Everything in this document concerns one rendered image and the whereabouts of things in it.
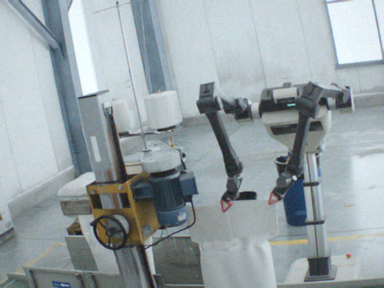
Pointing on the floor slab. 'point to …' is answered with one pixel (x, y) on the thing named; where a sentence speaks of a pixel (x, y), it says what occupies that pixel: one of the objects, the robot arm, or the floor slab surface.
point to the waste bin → (295, 192)
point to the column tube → (103, 178)
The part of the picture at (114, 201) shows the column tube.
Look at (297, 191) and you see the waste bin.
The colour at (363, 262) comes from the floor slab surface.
